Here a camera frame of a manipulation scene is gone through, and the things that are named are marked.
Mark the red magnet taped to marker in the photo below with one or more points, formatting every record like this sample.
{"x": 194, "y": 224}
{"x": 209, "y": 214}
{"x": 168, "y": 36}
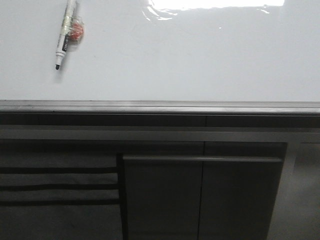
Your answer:
{"x": 76, "y": 30}

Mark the white whiteboard marker pen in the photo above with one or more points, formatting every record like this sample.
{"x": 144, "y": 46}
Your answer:
{"x": 65, "y": 31}

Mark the white whiteboard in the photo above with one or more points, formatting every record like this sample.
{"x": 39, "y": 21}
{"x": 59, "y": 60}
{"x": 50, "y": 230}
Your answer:
{"x": 259, "y": 57}

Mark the grey cabinet with doors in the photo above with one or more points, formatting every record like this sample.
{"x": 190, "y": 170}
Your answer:
{"x": 190, "y": 177}

